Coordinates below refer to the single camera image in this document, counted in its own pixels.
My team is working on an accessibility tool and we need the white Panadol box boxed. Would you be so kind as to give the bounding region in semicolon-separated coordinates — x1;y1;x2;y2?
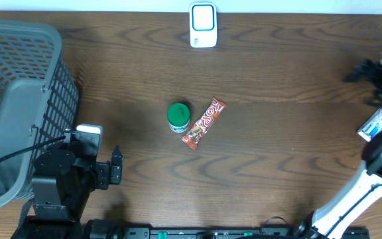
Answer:
357;108;382;141

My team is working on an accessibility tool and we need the green lid jar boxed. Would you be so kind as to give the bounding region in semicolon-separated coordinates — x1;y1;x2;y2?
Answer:
167;103;190;133

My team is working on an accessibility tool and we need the red snack wrapper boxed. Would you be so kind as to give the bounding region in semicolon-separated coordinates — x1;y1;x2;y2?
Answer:
182;97;227;149

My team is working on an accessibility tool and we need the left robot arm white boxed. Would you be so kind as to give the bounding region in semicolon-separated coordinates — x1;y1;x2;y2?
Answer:
13;131;124;239

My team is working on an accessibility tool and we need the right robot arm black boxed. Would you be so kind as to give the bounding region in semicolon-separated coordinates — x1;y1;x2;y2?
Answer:
293;55;382;238

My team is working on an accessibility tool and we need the white barcode scanner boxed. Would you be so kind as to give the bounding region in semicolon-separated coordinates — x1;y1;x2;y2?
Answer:
189;2;218;48

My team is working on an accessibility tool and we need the grey plastic basket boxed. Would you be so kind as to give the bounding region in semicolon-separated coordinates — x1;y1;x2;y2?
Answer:
0;20;79;207

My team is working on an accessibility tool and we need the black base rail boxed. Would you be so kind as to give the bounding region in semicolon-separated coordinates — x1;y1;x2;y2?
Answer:
84;218;371;239

